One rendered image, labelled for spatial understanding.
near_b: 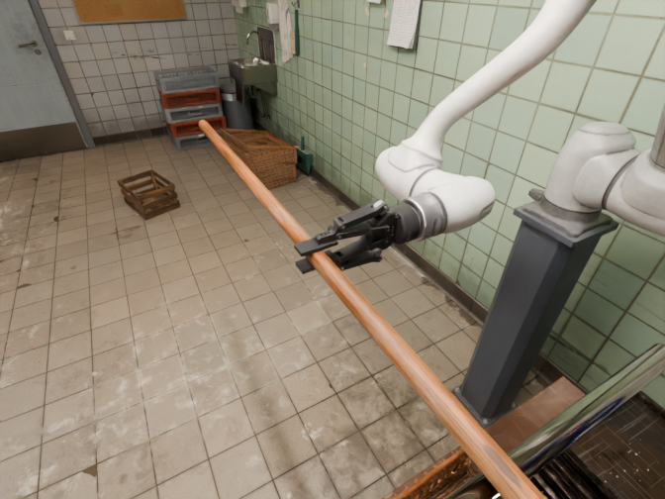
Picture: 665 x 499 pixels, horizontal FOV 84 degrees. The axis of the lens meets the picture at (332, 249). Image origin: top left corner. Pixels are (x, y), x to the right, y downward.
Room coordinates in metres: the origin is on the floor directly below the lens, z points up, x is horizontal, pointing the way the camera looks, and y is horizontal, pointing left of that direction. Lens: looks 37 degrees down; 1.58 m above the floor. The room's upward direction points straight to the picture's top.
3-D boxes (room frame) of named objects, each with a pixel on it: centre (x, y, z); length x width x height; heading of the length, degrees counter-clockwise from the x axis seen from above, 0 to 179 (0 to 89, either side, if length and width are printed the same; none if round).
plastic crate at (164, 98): (4.25, 1.57, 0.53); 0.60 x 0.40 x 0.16; 116
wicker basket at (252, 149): (3.26, 0.68, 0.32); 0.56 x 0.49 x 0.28; 37
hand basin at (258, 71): (4.06, 0.82, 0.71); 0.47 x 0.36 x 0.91; 29
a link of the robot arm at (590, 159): (0.94, -0.71, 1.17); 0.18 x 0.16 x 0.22; 28
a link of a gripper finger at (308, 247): (0.51, 0.03, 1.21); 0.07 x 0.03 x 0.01; 120
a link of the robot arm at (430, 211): (0.62, -0.17, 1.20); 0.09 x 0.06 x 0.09; 30
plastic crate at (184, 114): (4.25, 1.58, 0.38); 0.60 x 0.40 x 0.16; 117
